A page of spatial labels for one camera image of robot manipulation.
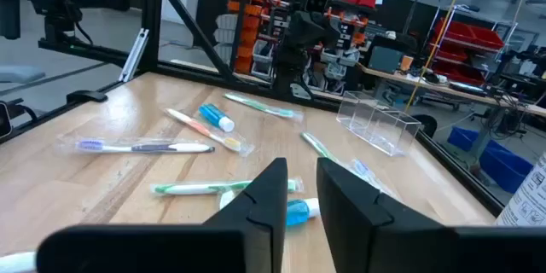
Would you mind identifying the blue toothpaste tube white cap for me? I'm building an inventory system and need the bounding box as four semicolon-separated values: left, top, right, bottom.
198;102;236;133
218;190;322;228

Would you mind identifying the grey equipment box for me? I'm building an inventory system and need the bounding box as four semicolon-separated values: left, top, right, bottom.
368;45;405;74

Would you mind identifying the black round stool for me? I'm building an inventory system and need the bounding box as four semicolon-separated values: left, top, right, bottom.
411;113;439;138

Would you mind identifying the large blue floor bin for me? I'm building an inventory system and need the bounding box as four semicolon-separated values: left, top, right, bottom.
478;138;534;195

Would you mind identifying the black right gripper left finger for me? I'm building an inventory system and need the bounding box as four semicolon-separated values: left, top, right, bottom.
36;157;289;273

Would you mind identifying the long wooden workbench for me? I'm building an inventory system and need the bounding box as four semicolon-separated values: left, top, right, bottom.
357;62;546;119

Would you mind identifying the shelf with orange bins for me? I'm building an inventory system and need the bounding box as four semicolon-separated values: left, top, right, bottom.
215;0;385;95

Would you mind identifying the orange white toothbrush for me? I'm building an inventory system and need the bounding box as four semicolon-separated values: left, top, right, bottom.
164;107;256;158

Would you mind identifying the small blue floor bin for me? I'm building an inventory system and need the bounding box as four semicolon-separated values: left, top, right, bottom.
446;125;481;153

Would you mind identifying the silver metal bracket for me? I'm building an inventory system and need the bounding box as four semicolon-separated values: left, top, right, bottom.
118;28;150;83

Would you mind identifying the white wipes canister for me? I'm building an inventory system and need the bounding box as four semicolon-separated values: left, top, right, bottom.
494;151;546;227

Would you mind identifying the navy white toothbrush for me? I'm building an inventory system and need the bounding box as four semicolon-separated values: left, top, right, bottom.
57;134;217;157

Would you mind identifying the clear acrylic organizer box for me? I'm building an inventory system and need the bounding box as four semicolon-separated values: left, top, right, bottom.
335;90;422;158

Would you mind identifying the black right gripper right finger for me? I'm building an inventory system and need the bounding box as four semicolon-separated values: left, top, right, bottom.
316;156;546;273

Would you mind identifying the black table clamp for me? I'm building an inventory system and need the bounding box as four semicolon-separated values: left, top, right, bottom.
66;90;109;104

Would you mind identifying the yellow hanging cable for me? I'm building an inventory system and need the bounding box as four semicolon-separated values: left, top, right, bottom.
404;0;470;112

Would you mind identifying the rack of red bins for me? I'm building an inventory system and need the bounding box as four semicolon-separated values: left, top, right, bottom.
430;6;507;86

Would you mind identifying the green white toothbrush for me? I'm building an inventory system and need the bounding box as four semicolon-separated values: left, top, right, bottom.
149;176;305;197

